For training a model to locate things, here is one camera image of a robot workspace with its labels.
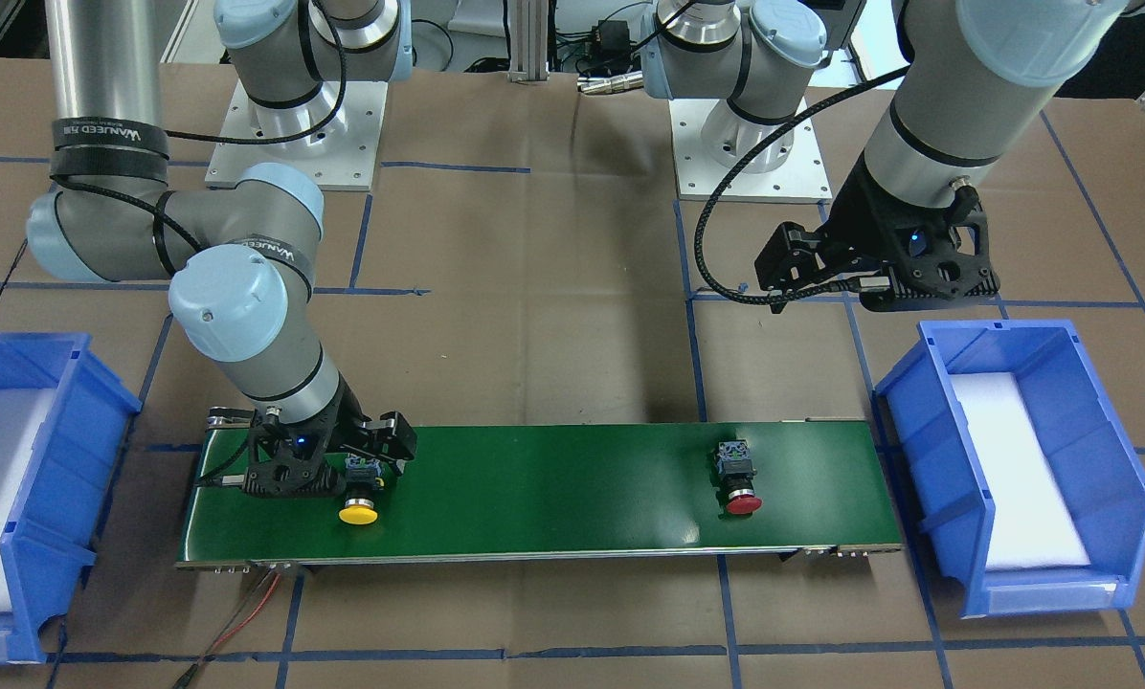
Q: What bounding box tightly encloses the blue storage bin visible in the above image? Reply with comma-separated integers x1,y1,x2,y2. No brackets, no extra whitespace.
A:
876,320,1145,618
0,332,141,664

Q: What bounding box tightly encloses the aluminium frame post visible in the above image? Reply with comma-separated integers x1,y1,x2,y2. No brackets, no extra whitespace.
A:
505,1,554,84

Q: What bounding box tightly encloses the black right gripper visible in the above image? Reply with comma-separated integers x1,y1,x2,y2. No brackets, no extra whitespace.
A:
291,378,418,475

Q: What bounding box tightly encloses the red push button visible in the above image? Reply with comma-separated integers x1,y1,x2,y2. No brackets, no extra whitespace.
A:
713,439,763,516

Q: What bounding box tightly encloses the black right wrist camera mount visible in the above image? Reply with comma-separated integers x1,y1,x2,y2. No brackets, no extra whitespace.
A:
194,407,346,498

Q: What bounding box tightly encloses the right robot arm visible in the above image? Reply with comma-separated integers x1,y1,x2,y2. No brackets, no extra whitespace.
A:
26,1,416,481

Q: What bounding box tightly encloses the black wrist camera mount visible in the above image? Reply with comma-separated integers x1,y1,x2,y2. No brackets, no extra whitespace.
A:
861,176,1000,311
194,407,346,498

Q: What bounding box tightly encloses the black power adapter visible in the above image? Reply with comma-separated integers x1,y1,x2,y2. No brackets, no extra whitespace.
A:
578,19,631,74

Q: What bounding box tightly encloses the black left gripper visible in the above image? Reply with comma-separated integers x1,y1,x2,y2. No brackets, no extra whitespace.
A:
753,158,905,294

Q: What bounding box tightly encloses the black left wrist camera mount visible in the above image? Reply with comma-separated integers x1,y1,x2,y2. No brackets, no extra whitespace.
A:
861,176,1000,311

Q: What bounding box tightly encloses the green conveyor belt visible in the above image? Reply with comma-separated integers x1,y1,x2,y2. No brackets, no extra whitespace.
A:
177,419,902,568

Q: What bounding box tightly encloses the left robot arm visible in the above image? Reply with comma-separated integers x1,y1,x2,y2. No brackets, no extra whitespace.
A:
640,1,1134,312

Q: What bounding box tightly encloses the yellow push button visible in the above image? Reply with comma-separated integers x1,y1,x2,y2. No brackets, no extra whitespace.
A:
339,454,385,526

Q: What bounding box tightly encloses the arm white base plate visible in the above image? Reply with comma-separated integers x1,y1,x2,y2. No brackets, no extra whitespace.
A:
671,96,834,204
206,80,389,192

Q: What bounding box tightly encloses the red black power cable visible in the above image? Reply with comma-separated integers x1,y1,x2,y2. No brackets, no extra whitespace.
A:
175,569,286,686

